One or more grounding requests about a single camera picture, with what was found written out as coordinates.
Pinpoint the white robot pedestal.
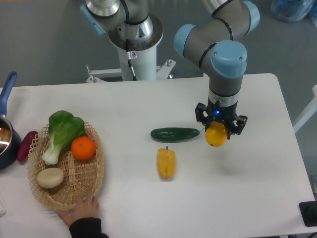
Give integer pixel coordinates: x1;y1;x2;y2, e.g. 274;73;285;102
86;13;176;83

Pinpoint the blue handled saucepan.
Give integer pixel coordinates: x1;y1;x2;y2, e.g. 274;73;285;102
0;71;21;170

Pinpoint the black sleeved forearm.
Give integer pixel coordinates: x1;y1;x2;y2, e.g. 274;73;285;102
69;217;109;238

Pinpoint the blue plastic bag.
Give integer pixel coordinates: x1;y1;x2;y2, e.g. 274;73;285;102
270;0;317;26

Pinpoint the white frame at right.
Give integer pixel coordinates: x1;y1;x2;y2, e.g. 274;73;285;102
293;85;317;133

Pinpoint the green cucumber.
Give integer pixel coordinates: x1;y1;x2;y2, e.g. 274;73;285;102
150;127;200;142

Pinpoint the orange fruit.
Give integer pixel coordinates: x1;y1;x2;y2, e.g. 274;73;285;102
71;136;96;160

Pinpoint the black device at edge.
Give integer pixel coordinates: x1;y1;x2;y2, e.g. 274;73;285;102
299;201;317;227

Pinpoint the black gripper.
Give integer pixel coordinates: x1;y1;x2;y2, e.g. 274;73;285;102
195;99;248;140

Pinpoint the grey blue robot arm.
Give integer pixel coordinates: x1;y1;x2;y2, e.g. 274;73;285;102
80;0;260;141

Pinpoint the yellow bell pepper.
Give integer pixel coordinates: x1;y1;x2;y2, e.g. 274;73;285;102
157;146;176;179

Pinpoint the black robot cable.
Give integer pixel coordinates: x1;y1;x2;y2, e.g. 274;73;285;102
125;39;138;81

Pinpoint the person's hand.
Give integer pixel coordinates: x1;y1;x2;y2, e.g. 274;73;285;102
56;190;100;227

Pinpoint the yellow mango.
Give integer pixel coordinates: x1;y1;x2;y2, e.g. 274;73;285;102
205;121;228;147

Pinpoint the purple sweet potato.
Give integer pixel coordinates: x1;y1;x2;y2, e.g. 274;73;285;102
17;131;38;162

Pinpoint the woven wicker basket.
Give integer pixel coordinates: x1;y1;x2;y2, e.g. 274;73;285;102
27;122;105;211

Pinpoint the green bok choy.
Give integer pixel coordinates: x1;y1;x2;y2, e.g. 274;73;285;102
42;111;85;165

